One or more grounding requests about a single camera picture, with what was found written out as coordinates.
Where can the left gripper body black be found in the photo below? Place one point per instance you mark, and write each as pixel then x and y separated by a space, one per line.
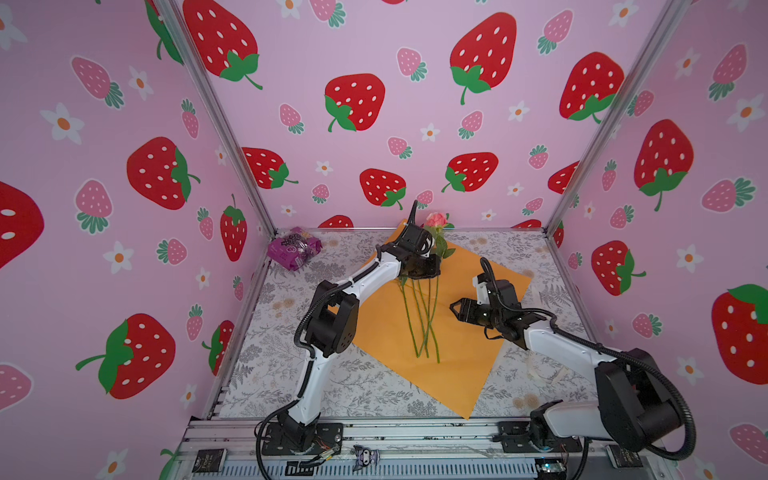
pixel 422 266

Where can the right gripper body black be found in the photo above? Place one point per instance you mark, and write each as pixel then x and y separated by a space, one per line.
pixel 480 314

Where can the fake pink rose stem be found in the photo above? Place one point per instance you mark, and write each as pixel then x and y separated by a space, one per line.
pixel 436 223

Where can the fake pale rose stem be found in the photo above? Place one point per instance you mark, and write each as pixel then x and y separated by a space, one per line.
pixel 429 297

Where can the fake cream rose stem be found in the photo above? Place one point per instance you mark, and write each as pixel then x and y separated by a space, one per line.
pixel 401 282

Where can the orange wrapping paper sheet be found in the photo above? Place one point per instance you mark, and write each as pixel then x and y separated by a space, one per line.
pixel 379 375

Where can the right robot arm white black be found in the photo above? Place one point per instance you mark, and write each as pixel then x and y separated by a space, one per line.
pixel 636 405

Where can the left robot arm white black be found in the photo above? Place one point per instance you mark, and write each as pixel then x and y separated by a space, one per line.
pixel 329 327

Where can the white ribbon strip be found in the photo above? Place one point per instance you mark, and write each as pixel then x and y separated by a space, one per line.
pixel 544 370

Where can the purple plastic snack bag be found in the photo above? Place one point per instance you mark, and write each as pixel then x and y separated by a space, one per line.
pixel 294 249

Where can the right black label plate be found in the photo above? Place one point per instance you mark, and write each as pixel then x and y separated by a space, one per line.
pixel 621 458

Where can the black label plate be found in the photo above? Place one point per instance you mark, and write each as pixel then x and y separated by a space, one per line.
pixel 209 461
pixel 621 458

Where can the small purple figure charm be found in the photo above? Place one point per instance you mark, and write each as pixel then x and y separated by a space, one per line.
pixel 365 457

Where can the left black label plate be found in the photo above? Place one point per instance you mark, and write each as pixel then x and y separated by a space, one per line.
pixel 209 461

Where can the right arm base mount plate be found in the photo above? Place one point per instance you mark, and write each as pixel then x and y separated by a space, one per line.
pixel 517 436

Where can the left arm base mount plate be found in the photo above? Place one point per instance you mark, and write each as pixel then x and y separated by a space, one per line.
pixel 282 441

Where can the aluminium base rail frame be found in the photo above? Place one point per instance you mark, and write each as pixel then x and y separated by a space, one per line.
pixel 410 448

